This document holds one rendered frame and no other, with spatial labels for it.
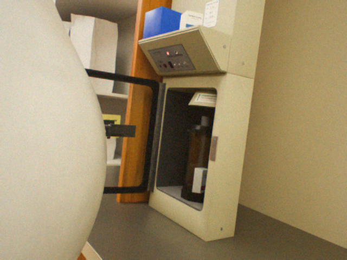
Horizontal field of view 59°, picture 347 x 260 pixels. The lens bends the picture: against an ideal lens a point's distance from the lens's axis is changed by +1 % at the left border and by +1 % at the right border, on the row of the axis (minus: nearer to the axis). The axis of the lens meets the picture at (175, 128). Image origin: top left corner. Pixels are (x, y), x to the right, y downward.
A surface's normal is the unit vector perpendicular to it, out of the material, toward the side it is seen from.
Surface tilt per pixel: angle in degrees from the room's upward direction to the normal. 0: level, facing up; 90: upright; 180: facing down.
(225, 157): 90
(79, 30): 84
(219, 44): 90
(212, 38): 90
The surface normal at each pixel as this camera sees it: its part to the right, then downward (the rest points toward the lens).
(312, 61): -0.81, -0.07
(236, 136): 0.58, 0.11
